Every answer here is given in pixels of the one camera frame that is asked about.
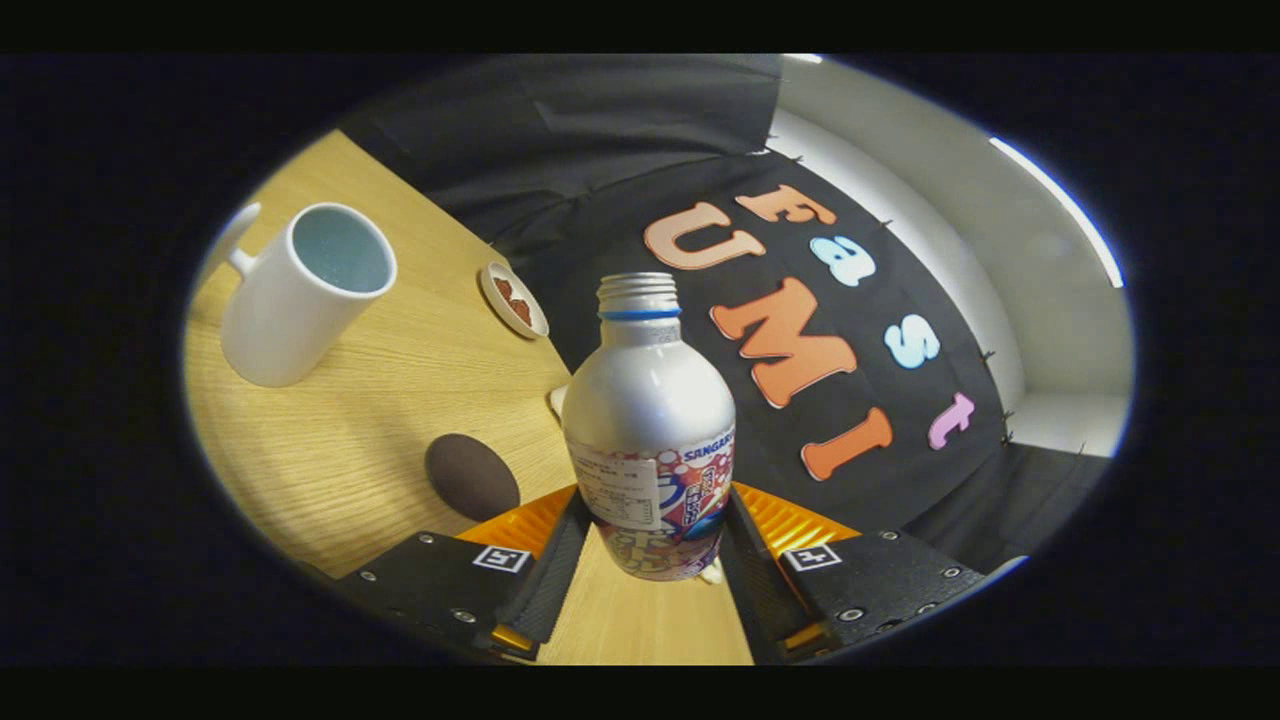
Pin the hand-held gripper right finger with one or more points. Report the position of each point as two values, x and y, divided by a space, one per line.
760 590

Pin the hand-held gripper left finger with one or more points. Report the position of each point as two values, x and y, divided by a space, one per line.
555 580

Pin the dark round coaster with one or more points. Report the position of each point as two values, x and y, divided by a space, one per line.
472 478

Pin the silver juice bottle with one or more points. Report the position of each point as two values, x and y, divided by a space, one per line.
645 400

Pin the white cup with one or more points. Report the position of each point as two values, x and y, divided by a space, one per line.
285 320

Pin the white toaster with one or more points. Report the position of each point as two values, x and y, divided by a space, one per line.
558 402

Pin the wooden table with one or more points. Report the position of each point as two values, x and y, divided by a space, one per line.
380 400

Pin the white plate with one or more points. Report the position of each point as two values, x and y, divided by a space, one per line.
495 305

